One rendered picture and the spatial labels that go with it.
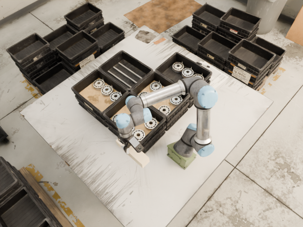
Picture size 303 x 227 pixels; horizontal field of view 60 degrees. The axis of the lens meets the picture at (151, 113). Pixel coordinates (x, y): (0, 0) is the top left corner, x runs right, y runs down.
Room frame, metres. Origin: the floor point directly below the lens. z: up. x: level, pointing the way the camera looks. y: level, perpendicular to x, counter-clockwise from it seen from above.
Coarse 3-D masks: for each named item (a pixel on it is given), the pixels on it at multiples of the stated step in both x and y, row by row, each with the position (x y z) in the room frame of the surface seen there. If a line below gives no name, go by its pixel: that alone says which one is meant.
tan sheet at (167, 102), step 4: (148, 88) 1.43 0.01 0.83; (140, 92) 1.39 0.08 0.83; (164, 100) 1.29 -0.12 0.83; (168, 100) 1.28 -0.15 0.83; (156, 104) 1.25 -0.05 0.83; (160, 104) 1.25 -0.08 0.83; (164, 104) 1.25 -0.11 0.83; (168, 104) 1.24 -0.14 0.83; (156, 108) 1.22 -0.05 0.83; (172, 108) 1.20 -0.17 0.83
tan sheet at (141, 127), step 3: (126, 105) 1.27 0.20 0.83; (123, 108) 1.24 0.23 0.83; (126, 108) 1.24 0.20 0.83; (120, 111) 1.21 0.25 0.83; (123, 111) 1.21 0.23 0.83; (126, 111) 1.21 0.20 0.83; (129, 111) 1.21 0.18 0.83; (111, 117) 1.16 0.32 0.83; (138, 126) 1.06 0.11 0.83; (141, 126) 1.06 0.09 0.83; (144, 126) 1.05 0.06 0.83; (135, 129) 1.03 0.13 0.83; (141, 129) 1.03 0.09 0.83; (144, 129) 1.03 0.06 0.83; (147, 132) 1.00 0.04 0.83
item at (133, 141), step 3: (132, 135) 0.74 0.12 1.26; (129, 138) 0.72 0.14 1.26; (132, 138) 0.72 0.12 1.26; (135, 138) 0.72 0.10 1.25; (129, 141) 0.70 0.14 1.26; (132, 141) 0.71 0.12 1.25; (135, 141) 0.71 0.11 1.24; (138, 141) 0.71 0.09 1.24; (132, 144) 0.69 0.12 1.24; (135, 144) 0.69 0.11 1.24; (138, 144) 0.69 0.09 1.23; (135, 147) 0.68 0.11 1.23; (138, 147) 0.68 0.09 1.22; (141, 147) 0.68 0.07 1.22; (135, 150) 0.67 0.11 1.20; (138, 150) 0.66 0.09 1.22; (141, 150) 0.66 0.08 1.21
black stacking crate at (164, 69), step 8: (176, 56) 1.73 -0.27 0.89; (168, 64) 1.66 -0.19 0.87; (184, 64) 1.66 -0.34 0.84; (192, 64) 1.61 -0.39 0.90; (168, 72) 1.60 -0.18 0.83; (200, 72) 1.54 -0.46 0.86; (208, 72) 1.48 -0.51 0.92; (176, 80) 1.50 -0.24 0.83; (208, 80) 1.45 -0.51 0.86; (192, 96) 1.29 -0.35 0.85
